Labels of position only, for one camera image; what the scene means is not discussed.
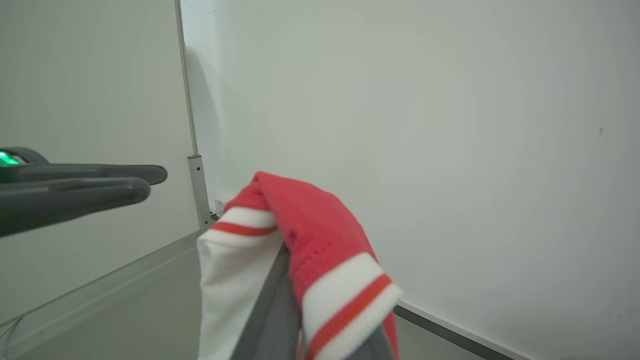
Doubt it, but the red white striped garment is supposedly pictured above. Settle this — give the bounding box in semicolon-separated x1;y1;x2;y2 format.
196;171;403;360

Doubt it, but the grey metal corner post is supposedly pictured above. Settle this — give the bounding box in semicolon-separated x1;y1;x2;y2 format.
187;154;215;231

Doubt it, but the thin wall panel edge strip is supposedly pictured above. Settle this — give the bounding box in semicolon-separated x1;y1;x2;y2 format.
174;0;199;157

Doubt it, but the light grey skirting board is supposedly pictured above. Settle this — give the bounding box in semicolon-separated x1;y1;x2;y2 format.
0;230;205;360

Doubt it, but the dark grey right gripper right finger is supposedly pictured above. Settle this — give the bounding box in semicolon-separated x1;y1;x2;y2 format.
345;324;397;360

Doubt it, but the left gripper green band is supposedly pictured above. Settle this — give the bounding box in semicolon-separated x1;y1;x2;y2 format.
0;147;168;238

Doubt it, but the dark grey skirting board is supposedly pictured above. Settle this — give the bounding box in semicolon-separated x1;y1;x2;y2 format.
393;304;518;360

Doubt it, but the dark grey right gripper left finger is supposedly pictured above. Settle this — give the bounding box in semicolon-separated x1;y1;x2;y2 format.
231;243;302;360

